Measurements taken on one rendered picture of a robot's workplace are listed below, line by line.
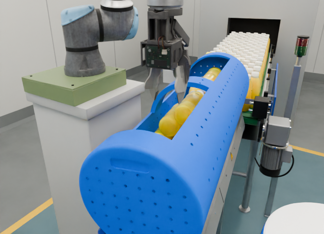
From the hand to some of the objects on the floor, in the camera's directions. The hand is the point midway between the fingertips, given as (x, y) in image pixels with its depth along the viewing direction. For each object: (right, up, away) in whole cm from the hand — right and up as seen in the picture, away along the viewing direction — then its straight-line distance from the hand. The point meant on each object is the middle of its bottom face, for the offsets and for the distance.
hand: (168, 95), depth 68 cm
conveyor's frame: (+58, -54, +187) cm, 203 cm away
